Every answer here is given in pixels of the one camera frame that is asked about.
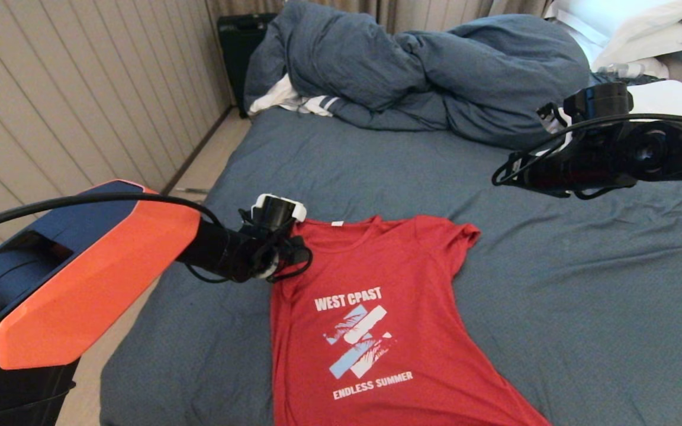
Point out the clear plastic bottle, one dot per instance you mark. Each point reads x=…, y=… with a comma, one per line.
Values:
x=619, y=71

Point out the black suitcase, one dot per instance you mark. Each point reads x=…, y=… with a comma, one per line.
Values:
x=237, y=56

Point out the crumpled blue-grey duvet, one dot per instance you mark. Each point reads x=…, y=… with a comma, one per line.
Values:
x=424, y=77

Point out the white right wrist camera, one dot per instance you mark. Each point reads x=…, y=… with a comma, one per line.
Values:
x=554, y=121

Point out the blue-grey bed sheet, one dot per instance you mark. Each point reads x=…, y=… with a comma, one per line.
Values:
x=584, y=296

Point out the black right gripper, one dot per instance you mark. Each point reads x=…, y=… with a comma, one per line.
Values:
x=584, y=165

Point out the white striped garment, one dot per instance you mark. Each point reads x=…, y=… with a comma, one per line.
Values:
x=276, y=97

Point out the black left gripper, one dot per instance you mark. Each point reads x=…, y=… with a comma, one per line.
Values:
x=290, y=257

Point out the red T-shirt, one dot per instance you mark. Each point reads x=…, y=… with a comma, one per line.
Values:
x=424, y=278

